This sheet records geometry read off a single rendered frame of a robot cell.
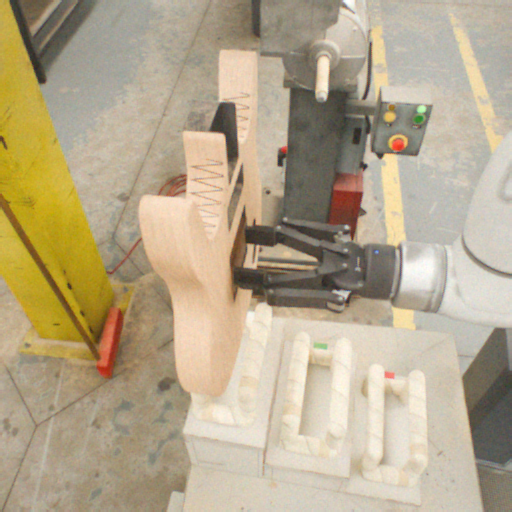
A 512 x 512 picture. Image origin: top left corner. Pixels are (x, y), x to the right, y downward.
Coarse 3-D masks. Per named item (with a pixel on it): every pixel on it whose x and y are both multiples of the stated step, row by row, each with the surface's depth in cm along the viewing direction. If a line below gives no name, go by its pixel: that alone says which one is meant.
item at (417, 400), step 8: (416, 376) 101; (424, 376) 102; (416, 384) 100; (424, 384) 100; (416, 392) 99; (424, 392) 99; (416, 400) 98; (424, 400) 98; (416, 408) 97; (424, 408) 97; (416, 416) 96; (424, 416) 96; (416, 424) 95; (424, 424) 95; (416, 432) 94; (424, 432) 94; (416, 440) 93; (424, 440) 93; (416, 448) 92; (424, 448) 92; (416, 456) 91; (424, 456) 91; (416, 464) 90; (424, 464) 90
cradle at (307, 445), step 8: (280, 440) 93; (296, 440) 92; (304, 440) 92; (312, 440) 92; (320, 440) 92; (288, 448) 92; (296, 448) 92; (304, 448) 91; (312, 448) 91; (320, 448) 91; (328, 448) 91; (320, 456) 92; (328, 456) 91; (336, 456) 91
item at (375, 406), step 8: (376, 368) 102; (368, 376) 103; (376, 376) 101; (368, 384) 101; (376, 384) 100; (368, 392) 100; (376, 392) 99; (368, 400) 99; (376, 400) 98; (368, 408) 98; (376, 408) 97; (368, 416) 96; (376, 416) 95; (368, 424) 95; (376, 424) 94; (368, 432) 94; (376, 432) 93; (368, 440) 93; (376, 440) 92; (368, 448) 92; (376, 448) 91; (368, 456) 92; (376, 456) 91
